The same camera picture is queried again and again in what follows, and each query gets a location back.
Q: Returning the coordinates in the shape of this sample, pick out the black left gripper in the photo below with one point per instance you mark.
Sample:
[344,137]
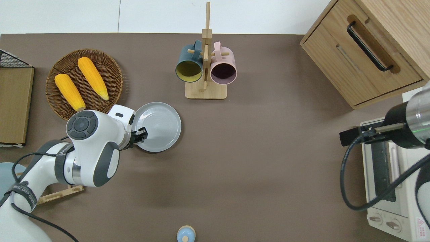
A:
[133,139]

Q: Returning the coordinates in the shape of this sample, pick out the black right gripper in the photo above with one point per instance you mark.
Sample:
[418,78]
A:
[401,124]

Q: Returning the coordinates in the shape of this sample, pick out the gray plate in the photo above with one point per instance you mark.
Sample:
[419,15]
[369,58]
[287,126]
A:
[161,127]

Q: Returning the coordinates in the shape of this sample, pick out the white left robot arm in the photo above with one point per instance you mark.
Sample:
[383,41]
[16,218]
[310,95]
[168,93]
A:
[90,151]

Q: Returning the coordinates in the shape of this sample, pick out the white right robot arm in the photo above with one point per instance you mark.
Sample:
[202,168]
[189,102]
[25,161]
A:
[421,111]

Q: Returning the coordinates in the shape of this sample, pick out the light blue plate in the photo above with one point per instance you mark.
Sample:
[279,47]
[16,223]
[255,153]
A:
[6,174]

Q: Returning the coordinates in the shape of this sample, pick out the brown wicker basket tray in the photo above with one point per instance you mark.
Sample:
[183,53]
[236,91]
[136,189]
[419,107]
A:
[111,70]

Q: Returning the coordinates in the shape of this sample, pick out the yellow corn cob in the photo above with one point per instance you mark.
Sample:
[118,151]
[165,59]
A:
[92,77]
[69,91]

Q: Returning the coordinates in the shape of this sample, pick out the wooden mug tree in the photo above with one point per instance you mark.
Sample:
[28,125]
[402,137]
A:
[205,92]

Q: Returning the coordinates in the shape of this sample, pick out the light wooden cabinet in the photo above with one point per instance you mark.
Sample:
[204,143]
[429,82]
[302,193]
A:
[336,60]

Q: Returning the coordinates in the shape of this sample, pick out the cream toaster oven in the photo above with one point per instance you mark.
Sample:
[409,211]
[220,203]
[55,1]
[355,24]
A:
[379,215]

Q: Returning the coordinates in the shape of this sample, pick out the brown table mat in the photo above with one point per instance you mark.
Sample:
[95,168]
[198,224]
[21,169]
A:
[268,151]

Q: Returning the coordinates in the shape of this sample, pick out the teal mug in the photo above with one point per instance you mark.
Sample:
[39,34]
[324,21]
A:
[183,55]

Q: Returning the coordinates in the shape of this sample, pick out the wooden dish rack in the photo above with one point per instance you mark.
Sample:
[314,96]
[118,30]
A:
[60,194]

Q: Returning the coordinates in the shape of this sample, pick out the blue call bell wooden base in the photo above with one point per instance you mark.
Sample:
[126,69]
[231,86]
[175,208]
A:
[185,233]

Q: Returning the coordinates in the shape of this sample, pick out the pink mug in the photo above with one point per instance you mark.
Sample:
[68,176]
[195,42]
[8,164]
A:
[228,57]

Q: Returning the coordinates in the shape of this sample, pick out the light wooden lid board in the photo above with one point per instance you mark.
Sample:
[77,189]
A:
[13,104]

